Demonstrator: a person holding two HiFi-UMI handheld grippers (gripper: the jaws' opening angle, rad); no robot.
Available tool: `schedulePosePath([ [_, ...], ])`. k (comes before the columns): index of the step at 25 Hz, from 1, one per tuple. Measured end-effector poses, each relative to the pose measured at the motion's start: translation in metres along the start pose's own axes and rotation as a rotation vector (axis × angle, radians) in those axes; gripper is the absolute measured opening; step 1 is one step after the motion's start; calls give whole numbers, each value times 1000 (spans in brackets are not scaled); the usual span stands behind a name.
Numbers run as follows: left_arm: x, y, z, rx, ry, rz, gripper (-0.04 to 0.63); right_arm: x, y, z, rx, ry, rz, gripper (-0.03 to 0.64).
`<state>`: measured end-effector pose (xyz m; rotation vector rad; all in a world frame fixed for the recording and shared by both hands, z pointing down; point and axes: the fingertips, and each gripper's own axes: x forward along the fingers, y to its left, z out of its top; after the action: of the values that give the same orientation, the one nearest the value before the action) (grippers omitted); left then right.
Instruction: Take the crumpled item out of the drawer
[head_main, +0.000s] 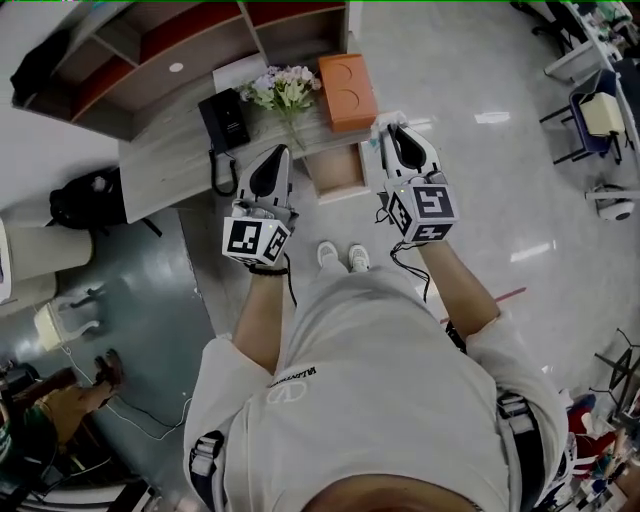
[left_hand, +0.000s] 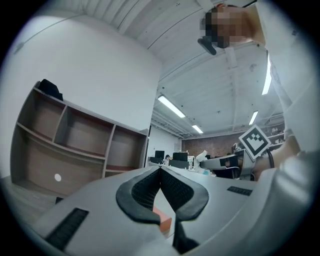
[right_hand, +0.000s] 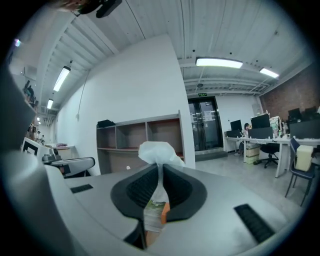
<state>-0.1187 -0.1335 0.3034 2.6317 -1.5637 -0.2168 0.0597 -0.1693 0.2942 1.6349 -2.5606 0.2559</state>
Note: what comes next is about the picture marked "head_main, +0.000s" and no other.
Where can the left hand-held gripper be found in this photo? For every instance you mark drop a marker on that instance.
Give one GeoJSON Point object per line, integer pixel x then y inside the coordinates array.
{"type": "Point", "coordinates": [242, 237]}

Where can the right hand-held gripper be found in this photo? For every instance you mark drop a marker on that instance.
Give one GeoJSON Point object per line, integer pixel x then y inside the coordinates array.
{"type": "Point", "coordinates": [435, 202]}

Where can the person's left forearm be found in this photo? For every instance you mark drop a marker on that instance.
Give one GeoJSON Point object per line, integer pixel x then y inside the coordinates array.
{"type": "Point", "coordinates": [262, 320]}

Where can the person's right forearm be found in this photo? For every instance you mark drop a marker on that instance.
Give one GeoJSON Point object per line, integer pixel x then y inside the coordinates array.
{"type": "Point", "coordinates": [460, 295]}

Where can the orange box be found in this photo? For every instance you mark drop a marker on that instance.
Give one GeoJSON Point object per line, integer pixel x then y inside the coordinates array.
{"type": "Point", "coordinates": [345, 95]}

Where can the artificial flower bunch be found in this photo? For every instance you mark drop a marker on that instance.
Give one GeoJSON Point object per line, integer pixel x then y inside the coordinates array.
{"type": "Point", "coordinates": [285, 92]}

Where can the person's left white shoe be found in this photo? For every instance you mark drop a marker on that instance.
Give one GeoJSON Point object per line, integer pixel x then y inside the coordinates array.
{"type": "Point", "coordinates": [330, 252]}

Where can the person's white shoe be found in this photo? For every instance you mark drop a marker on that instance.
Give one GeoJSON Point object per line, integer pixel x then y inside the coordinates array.
{"type": "Point", "coordinates": [359, 256]}
{"type": "Point", "coordinates": [330, 252]}

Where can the grey wooden desk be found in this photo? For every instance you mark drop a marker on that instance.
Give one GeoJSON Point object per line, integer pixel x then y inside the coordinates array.
{"type": "Point", "coordinates": [165, 165]}

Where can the person's right white shoe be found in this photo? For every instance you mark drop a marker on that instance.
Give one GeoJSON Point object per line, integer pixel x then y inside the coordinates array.
{"type": "Point", "coordinates": [359, 256]}

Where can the person's white trousers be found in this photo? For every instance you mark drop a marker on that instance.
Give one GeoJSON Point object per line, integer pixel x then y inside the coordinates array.
{"type": "Point", "coordinates": [330, 273]}

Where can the wooden shelf unit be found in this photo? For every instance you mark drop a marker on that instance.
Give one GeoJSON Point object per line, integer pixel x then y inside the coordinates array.
{"type": "Point", "coordinates": [150, 85]}

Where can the blue chair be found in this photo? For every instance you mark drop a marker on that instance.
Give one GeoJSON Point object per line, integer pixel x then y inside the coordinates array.
{"type": "Point", "coordinates": [585, 130]}

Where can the black backpack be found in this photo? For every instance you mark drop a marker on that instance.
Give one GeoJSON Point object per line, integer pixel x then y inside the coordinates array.
{"type": "Point", "coordinates": [85, 200]}

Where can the cream box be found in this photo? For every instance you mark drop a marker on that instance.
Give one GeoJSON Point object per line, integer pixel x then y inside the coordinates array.
{"type": "Point", "coordinates": [602, 114]}

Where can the white round robot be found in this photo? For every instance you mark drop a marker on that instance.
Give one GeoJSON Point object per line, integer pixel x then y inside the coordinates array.
{"type": "Point", "coordinates": [615, 207]}

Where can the white round table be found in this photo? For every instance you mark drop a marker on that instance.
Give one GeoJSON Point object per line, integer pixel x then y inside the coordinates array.
{"type": "Point", "coordinates": [45, 250]}

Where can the person's white shirt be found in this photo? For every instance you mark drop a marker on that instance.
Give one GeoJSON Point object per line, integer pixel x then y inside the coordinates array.
{"type": "Point", "coordinates": [375, 390]}

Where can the black bag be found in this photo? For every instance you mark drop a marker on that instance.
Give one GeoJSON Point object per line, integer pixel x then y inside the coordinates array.
{"type": "Point", "coordinates": [40, 60]}

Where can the cream plastic chair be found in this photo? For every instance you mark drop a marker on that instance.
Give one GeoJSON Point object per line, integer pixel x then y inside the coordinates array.
{"type": "Point", "coordinates": [47, 320]}

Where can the black metal stand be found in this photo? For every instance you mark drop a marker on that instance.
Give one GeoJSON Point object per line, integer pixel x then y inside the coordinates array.
{"type": "Point", "coordinates": [625, 361]}

